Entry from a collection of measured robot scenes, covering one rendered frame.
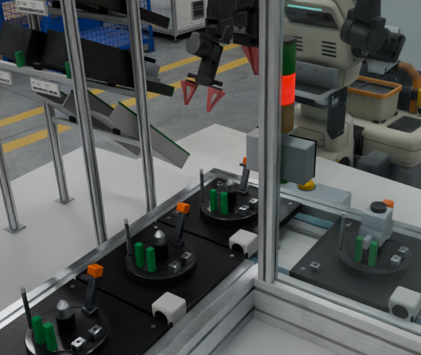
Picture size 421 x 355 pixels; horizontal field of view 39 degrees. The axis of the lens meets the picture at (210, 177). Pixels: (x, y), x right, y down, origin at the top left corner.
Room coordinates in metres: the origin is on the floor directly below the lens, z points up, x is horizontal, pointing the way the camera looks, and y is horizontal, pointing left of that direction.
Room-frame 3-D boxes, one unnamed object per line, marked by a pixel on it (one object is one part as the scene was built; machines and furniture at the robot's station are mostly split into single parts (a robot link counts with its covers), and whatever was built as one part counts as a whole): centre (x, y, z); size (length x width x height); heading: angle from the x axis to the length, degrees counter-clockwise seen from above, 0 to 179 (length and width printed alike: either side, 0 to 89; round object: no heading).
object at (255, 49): (1.34, -0.11, 1.28); 0.07 x 0.07 x 0.09; 54
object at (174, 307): (0.95, 0.10, 1.01); 0.24 x 0.24 x 0.13; 54
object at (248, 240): (1.15, -0.04, 1.01); 0.24 x 0.24 x 0.13; 54
